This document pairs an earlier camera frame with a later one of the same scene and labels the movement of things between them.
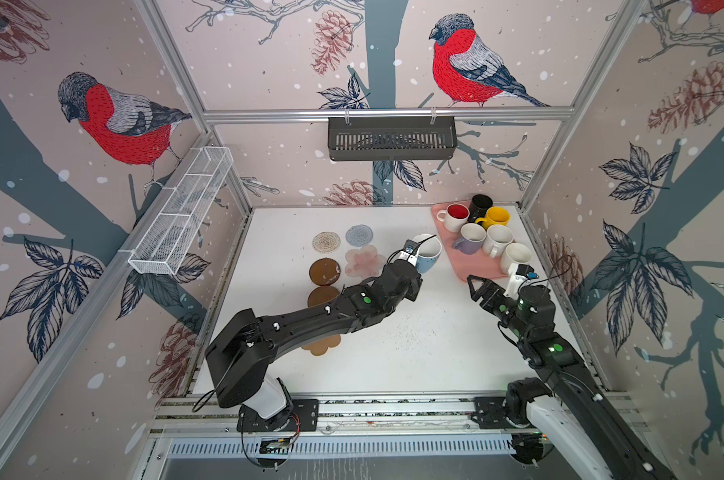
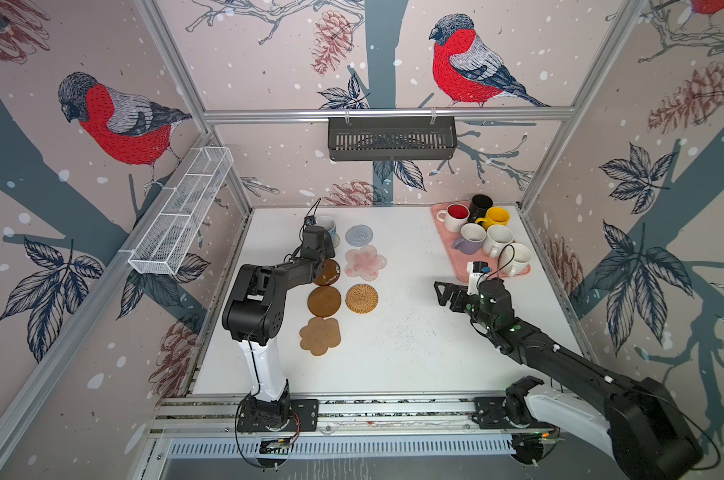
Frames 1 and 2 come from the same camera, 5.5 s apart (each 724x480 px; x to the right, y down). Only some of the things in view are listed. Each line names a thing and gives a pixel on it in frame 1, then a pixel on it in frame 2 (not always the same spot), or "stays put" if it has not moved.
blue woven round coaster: (359, 235) stays put
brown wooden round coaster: (321, 295) stays put
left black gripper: (416, 283) → (326, 242)
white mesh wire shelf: (169, 239) stays put
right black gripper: (498, 293) → (460, 291)
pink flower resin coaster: (364, 263) stays put
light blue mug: (428, 252) → (329, 224)
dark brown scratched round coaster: (324, 271) stays put
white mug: (515, 253) stays put
